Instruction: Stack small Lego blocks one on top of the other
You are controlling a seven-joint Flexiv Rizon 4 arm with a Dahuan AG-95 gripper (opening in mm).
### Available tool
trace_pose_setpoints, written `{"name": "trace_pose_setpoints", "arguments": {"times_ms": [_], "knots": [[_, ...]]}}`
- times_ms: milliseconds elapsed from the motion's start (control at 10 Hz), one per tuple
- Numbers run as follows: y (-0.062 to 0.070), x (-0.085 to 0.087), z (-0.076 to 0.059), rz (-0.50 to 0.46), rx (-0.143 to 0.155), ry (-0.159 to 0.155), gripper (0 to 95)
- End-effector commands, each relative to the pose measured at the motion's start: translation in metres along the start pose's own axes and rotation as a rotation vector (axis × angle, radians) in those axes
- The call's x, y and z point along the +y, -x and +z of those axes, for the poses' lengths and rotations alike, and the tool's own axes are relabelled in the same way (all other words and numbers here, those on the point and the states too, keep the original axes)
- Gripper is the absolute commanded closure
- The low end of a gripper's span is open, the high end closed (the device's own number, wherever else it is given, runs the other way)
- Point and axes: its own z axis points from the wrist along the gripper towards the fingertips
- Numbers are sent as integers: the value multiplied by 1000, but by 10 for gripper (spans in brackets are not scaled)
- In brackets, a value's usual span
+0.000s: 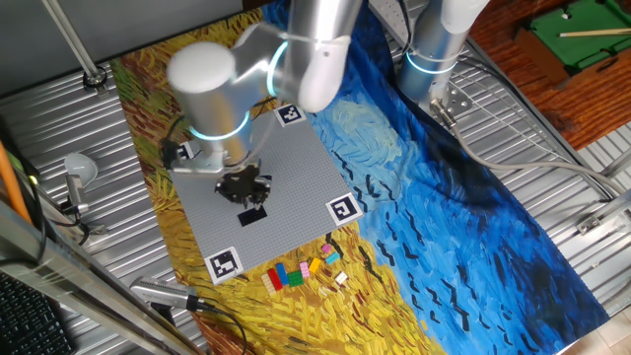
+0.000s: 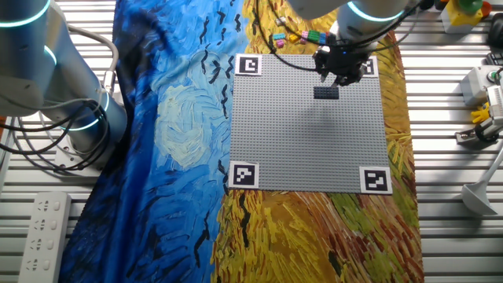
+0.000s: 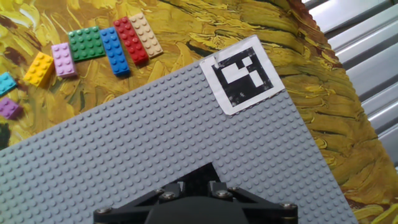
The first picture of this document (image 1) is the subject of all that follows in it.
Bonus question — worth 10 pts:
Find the aluminium frame rail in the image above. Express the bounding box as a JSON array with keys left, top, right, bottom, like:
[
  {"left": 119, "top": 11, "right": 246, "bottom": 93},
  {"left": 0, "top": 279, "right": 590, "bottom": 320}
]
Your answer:
[{"left": 0, "top": 199, "right": 201, "bottom": 355}]

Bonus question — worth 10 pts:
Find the orange tube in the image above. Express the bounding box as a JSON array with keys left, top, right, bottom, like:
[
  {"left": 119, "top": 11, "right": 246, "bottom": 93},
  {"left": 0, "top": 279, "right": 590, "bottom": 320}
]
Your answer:
[{"left": 0, "top": 140, "right": 34, "bottom": 226}]

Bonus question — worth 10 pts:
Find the green mini pool table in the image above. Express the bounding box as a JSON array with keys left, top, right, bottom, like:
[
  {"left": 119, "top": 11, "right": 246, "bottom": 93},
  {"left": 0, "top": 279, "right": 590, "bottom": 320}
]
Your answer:
[{"left": 515, "top": 0, "right": 631, "bottom": 86}]

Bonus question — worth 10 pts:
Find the silver camera bracket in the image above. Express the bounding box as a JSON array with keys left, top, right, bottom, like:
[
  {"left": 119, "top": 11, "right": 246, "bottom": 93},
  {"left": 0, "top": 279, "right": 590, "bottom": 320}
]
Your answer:
[{"left": 170, "top": 149, "right": 229, "bottom": 177}]

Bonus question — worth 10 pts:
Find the aluminium strut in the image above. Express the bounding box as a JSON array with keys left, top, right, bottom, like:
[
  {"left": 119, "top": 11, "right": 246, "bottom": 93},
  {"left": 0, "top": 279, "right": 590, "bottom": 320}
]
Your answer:
[{"left": 575, "top": 189, "right": 631, "bottom": 237}]

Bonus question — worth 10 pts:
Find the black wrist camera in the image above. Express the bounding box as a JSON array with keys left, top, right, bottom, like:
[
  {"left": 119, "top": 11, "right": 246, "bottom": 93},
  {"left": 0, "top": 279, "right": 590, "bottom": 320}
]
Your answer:
[{"left": 159, "top": 139, "right": 181, "bottom": 172}]

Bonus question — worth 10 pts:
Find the thick grey cable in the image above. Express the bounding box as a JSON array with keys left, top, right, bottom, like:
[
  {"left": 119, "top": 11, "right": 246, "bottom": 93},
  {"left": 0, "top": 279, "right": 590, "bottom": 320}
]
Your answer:
[{"left": 429, "top": 98, "right": 631, "bottom": 198}]

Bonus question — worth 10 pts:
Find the painted print tablecloth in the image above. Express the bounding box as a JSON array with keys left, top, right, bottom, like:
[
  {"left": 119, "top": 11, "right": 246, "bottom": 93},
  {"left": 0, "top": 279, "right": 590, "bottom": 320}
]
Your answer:
[{"left": 107, "top": 4, "right": 612, "bottom": 355}]

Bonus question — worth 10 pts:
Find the black keyboard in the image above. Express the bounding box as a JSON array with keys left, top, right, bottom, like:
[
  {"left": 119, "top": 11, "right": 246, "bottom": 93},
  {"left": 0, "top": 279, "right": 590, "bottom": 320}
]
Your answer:
[{"left": 0, "top": 271, "right": 76, "bottom": 355}]

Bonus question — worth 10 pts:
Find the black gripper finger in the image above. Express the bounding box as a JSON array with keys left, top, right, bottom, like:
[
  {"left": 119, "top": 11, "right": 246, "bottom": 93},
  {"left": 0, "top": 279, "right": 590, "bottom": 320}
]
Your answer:
[
  {"left": 251, "top": 174, "right": 273, "bottom": 211},
  {"left": 214, "top": 181, "right": 252, "bottom": 211}
]

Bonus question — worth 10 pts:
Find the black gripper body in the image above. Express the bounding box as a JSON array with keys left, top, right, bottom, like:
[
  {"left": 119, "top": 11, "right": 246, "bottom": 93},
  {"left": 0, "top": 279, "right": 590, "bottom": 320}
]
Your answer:
[{"left": 219, "top": 165, "right": 265, "bottom": 198}]

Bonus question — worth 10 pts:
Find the black camera cable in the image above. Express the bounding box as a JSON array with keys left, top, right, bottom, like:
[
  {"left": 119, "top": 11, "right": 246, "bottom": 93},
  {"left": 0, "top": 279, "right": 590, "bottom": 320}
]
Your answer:
[{"left": 195, "top": 298, "right": 248, "bottom": 355}]

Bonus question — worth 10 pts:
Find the silver robot mounting plate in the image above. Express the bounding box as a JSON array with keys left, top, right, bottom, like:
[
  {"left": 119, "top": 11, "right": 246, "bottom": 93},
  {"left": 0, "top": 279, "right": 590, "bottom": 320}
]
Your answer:
[{"left": 428, "top": 81, "right": 472, "bottom": 127}]

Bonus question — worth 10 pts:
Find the white dome lamp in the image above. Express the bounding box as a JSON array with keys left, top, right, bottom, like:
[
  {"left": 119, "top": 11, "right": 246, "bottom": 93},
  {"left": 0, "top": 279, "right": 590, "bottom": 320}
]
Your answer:
[{"left": 62, "top": 152, "right": 100, "bottom": 214}]

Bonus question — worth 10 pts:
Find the silver bar camera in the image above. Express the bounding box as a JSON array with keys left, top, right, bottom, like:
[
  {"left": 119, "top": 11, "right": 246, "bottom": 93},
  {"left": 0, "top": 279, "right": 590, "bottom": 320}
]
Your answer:
[{"left": 129, "top": 275, "right": 202, "bottom": 313}]

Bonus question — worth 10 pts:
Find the grey bracket black ring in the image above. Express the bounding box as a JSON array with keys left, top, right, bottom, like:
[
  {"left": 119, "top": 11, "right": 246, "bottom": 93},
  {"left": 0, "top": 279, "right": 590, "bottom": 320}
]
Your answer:
[{"left": 58, "top": 199, "right": 108, "bottom": 237}]

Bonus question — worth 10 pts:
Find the silver pole with base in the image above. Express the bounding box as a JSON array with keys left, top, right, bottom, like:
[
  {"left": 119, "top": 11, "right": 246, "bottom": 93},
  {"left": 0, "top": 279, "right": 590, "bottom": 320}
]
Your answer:
[{"left": 41, "top": 0, "right": 109, "bottom": 96}]

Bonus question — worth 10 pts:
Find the wooden cue stick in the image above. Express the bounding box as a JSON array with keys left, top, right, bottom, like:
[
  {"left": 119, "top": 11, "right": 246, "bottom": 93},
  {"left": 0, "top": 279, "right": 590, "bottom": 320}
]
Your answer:
[{"left": 559, "top": 28, "right": 631, "bottom": 38}]

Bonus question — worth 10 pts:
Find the grey Lego baseplate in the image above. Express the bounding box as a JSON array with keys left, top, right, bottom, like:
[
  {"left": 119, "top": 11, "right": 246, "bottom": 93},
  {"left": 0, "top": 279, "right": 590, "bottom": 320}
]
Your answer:
[{"left": 170, "top": 103, "right": 365, "bottom": 286}]

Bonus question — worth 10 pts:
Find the red Lego brick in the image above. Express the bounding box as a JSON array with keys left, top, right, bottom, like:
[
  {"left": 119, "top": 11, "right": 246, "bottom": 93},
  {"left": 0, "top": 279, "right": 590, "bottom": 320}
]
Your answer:
[{"left": 266, "top": 267, "right": 284, "bottom": 292}]

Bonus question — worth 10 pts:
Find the black Lego plate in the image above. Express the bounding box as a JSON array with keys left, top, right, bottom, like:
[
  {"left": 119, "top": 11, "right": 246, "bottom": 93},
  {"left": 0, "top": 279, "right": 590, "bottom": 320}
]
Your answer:
[{"left": 237, "top": 205, "right": 269, "bottom": 229}]

